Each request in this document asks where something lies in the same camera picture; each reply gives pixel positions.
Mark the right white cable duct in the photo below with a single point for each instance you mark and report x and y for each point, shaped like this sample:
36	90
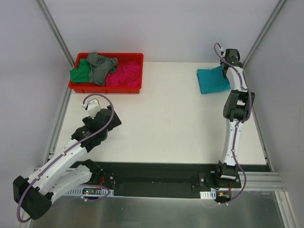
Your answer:
208	195

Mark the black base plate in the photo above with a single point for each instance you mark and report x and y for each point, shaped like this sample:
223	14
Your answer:
160	180

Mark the pink t shirt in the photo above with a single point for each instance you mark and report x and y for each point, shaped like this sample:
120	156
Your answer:
127	75

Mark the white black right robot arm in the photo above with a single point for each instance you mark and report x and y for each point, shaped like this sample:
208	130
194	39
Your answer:
237	110

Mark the left aluminium frame post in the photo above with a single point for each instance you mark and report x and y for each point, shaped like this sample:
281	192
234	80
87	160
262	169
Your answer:
55	31

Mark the aluminium frame post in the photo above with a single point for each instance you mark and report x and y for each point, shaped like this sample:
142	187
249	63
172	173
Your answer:
269	22
55	31

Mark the grey t shirt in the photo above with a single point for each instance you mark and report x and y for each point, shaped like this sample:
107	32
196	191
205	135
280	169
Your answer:
101	66

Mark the white cable duct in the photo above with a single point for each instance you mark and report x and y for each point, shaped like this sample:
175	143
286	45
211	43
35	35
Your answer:
89	192
208	195

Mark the red plastic bin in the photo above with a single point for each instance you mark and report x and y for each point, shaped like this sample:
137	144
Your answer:
123	59

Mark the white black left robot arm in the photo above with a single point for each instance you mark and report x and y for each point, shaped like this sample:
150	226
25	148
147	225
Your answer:
36	193

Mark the aluminium front rail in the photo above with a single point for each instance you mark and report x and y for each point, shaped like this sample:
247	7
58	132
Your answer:
255	177

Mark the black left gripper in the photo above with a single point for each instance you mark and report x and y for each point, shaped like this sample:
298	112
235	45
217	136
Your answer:
114	118

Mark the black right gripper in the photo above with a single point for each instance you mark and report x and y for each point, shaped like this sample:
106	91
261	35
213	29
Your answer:
228	65

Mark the left white cable duct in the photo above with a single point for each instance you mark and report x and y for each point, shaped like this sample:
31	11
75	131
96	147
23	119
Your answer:
89	192

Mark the teal t shirt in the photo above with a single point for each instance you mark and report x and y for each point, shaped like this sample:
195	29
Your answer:
212	81

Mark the green t shirt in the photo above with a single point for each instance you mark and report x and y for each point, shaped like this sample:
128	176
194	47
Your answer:
81	73

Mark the right aluminium frame post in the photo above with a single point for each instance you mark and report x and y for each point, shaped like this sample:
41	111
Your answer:
269	22

